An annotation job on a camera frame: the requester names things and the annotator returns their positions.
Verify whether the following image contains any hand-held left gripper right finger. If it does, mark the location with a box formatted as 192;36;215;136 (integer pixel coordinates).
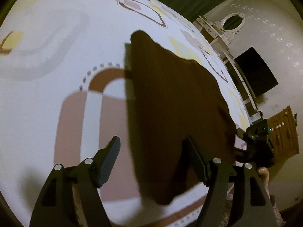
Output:
182;136;280;227

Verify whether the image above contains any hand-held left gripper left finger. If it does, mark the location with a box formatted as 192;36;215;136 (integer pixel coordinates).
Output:
29;136;121;227

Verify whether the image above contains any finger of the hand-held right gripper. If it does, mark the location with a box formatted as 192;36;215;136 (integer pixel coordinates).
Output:
233;146;253;158
235;128;249;140

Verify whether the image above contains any brown patterned cloth garment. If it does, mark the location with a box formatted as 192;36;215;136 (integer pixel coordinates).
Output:
124;30;237;206

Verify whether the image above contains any person's right hand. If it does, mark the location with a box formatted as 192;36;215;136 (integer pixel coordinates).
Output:
257;167;270;195

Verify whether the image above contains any brown wooden cabinet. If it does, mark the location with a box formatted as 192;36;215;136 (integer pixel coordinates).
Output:
265;105;300;158

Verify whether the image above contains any black flat screen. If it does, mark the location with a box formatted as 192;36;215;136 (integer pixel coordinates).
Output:
234;47;279;98

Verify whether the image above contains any speckled patterned carpet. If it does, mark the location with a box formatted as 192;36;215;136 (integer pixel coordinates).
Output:
220;189;283;227

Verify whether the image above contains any white patterned bed sheet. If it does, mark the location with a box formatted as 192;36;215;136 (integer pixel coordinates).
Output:
0;0;252;227

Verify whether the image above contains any white oval mirror frame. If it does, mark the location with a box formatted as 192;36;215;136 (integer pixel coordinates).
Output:
214;12;245;45

